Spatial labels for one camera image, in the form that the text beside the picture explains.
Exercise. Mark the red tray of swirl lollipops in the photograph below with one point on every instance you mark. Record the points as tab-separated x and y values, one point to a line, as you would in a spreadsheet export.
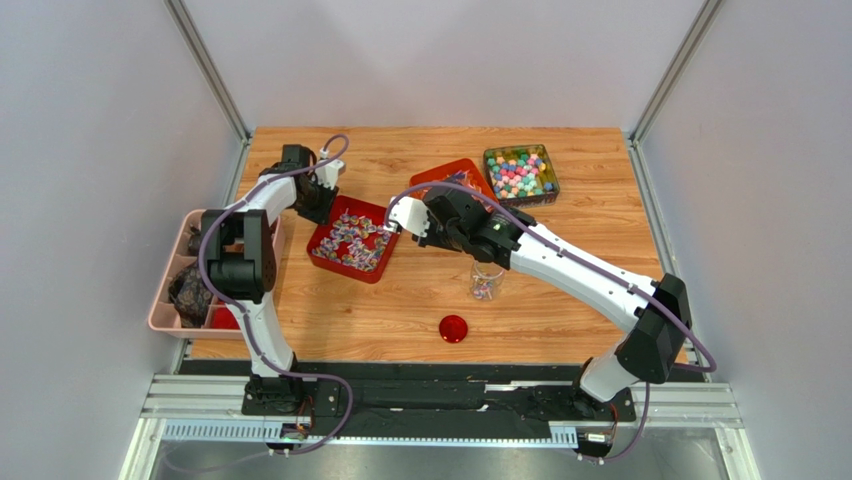
354	243

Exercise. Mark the pink organizer basket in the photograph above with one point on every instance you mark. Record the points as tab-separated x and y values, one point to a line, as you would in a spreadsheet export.
209	291

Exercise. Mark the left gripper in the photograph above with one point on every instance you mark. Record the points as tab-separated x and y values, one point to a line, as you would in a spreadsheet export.
323	214

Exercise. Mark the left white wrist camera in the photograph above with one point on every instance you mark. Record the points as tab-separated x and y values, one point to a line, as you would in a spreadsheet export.
330	168

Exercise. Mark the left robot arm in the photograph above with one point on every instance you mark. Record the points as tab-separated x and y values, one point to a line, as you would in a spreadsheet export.
273	380

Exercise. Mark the orange tray of lollipops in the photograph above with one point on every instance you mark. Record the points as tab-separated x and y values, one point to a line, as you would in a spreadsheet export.
462	171

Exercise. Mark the clear tray of colourful candies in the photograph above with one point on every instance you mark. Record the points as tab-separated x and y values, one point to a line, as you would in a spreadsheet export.
521	176

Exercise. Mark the clear plastic jar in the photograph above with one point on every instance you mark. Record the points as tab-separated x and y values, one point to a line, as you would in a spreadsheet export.
485	280

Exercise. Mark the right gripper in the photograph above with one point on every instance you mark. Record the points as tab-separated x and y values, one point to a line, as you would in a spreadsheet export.
431	230

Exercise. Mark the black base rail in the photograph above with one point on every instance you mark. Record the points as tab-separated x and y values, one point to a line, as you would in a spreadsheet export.
439	401

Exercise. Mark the red jar lid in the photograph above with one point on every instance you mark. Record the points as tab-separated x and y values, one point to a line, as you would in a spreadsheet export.
453	329

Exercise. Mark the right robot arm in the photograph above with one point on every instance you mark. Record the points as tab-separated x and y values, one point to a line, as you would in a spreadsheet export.
654	315

